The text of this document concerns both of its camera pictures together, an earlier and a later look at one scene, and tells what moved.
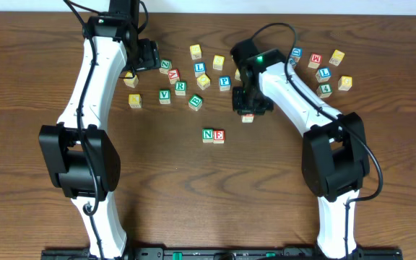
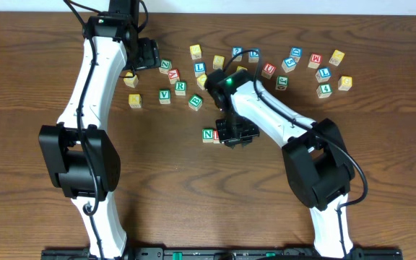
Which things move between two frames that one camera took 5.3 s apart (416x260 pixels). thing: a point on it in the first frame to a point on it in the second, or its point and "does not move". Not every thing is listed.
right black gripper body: [250, 105] to [237, 133]
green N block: [208, 135] does not move
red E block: [219, 136] does not move
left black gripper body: [149, 55] does not move
